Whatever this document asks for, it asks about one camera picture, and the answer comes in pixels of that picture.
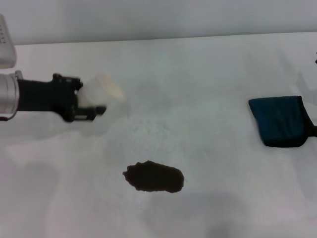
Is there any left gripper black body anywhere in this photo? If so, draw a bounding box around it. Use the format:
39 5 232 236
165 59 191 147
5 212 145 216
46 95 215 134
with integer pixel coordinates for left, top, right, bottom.
17 78 79 123

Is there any white paper cup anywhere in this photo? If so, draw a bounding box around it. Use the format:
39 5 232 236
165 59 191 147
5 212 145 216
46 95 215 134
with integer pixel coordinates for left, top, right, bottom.
80 71 126 108

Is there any blue rag with black edge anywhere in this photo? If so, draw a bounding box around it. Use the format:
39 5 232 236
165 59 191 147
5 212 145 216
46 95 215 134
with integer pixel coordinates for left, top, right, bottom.
248 95 317 149

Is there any black water stain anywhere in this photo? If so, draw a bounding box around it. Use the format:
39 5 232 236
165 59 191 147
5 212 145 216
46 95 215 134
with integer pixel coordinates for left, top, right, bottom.
122 160 186 194

